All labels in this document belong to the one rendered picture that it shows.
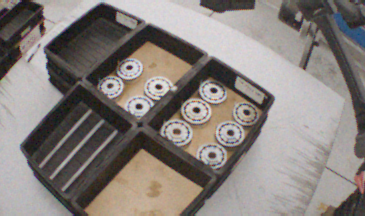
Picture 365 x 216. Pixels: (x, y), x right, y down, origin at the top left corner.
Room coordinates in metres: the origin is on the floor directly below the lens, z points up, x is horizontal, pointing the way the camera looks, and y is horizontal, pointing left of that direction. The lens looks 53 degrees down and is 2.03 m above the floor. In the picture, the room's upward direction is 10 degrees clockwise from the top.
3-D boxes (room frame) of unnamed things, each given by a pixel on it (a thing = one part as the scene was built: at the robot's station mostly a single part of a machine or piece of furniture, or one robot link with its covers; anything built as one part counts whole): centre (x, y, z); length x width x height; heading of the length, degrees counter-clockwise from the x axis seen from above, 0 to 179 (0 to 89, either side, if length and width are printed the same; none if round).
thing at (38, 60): (1.26, 0.72, 0.70); 0.33 x 0.23 x 0.01; 157
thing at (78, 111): (0.63, 0.35, 0.87); 0.40 x 0.30 x 0.11; 152
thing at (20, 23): (1.62, 1.25, 0.37); 0.40 x 0.30 x 0.45; 157
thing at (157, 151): (0.49, 0.08, 0.87); 0.40 x 0.30 x 0.11; 152
